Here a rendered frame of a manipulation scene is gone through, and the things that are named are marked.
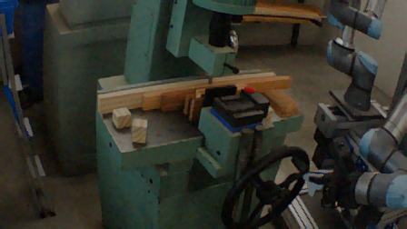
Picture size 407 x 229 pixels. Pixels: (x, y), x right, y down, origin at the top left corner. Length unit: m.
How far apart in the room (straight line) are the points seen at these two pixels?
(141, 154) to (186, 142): 0.12
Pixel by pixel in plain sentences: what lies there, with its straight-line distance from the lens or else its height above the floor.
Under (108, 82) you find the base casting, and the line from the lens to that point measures 1.47.
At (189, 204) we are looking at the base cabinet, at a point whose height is 0.66.
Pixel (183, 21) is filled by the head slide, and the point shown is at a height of 1.12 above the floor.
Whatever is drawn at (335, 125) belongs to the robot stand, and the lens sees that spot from 1.62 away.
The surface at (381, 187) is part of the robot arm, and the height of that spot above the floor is 1.05.
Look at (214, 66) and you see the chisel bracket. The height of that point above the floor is 1.03.
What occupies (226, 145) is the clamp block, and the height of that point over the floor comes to 0.93.
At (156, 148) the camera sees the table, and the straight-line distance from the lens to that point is 0.98.
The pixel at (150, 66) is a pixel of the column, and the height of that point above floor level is 0.93.
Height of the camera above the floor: 1.46
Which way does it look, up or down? 30 degrees down
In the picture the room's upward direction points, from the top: 10 degrees clockwise
